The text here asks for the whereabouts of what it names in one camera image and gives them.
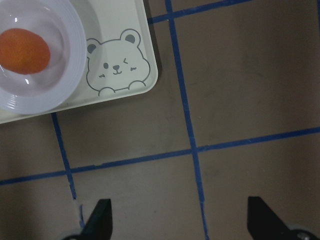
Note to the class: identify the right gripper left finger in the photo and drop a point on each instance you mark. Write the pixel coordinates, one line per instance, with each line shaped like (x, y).
(100, 223)

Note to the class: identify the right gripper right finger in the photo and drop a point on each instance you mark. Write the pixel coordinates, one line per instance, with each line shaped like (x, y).
(263, 223)

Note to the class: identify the orange fruit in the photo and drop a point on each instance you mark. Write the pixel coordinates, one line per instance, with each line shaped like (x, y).
(23, 52)

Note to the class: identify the white round plate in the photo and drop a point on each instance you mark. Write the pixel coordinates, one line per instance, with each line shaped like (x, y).
(59, 24)

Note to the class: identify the cream bear tray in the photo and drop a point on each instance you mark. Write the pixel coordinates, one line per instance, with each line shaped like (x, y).
(120, 60)

